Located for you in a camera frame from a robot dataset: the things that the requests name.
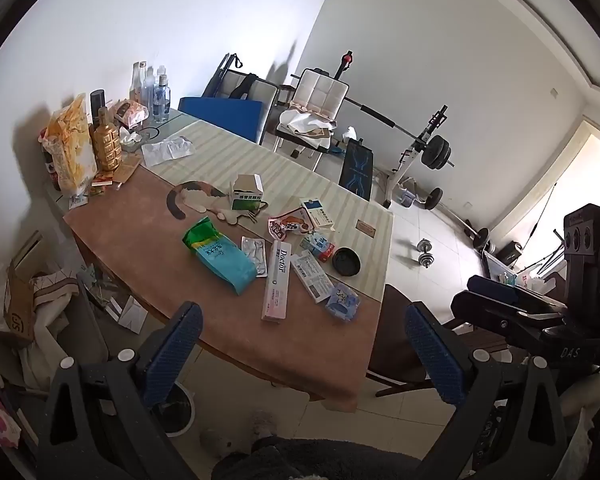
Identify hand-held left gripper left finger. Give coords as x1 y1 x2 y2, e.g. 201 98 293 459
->
35 301 204 480

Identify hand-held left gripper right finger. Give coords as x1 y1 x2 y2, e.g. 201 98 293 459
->
404 301 569 480

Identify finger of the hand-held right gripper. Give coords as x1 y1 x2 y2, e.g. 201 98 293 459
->
450 290 547 344
467 275 567 314

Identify white round waste bin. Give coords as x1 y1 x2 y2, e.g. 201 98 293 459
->
152 380 197 436

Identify green blue snack bag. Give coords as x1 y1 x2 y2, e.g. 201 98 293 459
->
182 216 257 296

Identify red white snack packet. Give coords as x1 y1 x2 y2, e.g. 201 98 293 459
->
267 210 313 242

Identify black speaker box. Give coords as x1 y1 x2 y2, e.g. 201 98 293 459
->
495 241 524 266

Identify short barbell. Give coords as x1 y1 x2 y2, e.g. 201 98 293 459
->
425 187 492 254

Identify dark grey chair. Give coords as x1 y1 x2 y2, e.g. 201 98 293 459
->
30 280 112 388

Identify small light blue packet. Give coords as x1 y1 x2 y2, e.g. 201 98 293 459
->
325 282 361 321

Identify grey fluffy slipper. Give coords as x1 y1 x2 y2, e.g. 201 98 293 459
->
252 410 276 437

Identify black round lid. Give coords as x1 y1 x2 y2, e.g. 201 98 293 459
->
332 247 362 277

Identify silver blister pack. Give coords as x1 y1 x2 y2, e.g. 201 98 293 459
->
240 237 269 277

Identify pink toothpaste box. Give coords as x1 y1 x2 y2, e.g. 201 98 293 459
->
261 241 292 324

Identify white cloth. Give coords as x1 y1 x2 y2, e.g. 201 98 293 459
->
0 265 87 392

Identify wooden table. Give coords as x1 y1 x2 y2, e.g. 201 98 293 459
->
55 107 397 414

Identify long white blue medicine box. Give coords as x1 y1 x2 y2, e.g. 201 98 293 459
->
291 251 337 304

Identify person's dark fleece trousers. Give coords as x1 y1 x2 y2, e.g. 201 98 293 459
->
212 437 422 480

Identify small blue red packet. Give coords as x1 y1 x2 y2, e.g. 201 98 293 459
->
300 234 335 263

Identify brown cardboard box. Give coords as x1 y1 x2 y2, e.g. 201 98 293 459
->
2 232 44 346

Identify white weight bench rack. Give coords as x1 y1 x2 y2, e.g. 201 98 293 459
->
382 105 451 209

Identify green white carton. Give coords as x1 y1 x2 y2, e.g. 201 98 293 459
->
228 173 265 211

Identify flat white blue medicine box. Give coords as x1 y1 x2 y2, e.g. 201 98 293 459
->
300 197 337 231

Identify pink patterned bag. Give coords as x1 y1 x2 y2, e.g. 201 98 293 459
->
0 377 22 449

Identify brown paper sheet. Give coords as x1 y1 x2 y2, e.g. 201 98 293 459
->
112 155 144 184

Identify black blue bench pad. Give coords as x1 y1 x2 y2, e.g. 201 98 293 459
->
338 138 376 196

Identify crumpled clear plastic bag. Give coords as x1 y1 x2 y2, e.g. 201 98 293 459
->
141 136 196 168

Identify golden glass bottle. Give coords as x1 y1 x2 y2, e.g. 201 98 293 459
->
90 107 125 174

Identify long barbell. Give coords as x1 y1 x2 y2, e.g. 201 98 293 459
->
290 74 456 170

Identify dark red bottle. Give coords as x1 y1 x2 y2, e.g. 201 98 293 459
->
41 130 63 191

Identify yellow snack bag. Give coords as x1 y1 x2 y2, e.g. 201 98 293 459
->
42 94 99 194

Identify blue chair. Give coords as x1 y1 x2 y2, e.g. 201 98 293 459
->
178 96 264 144

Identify brown snack packet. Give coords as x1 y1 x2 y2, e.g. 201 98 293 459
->
114 100 149 129

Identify blue liquid spray bottle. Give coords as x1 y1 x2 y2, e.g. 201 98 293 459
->
152 74 172 122

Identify beige cloth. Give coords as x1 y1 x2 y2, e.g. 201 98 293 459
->
280 102 339 137

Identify black cylindrical bottle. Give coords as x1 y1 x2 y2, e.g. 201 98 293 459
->
90 90 106 126

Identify tall clear glass bottle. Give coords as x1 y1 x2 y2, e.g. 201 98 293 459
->
130 62 148 107

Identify grey folding chair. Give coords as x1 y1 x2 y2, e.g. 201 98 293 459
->
202 52 281 111

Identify white cushioned chair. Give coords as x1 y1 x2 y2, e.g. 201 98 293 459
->
274 68 349 171

